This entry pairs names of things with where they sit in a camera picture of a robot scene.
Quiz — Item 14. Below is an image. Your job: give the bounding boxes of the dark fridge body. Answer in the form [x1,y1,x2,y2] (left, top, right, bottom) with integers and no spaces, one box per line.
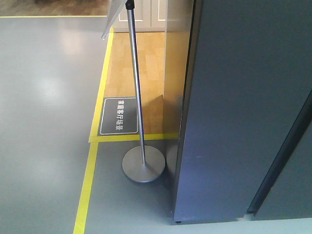
[173,0,312,224]

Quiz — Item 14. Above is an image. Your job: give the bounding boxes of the white cabinet doors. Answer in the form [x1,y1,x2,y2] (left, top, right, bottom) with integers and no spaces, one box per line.
[113,0,195,33]

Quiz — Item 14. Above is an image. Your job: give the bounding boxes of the dark floor sign sticker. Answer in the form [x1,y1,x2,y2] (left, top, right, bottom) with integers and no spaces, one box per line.
[98,97,138,136]

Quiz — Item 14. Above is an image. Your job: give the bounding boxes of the silver sign stand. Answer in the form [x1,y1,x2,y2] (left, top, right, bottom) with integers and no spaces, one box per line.
[101,0,166,183]

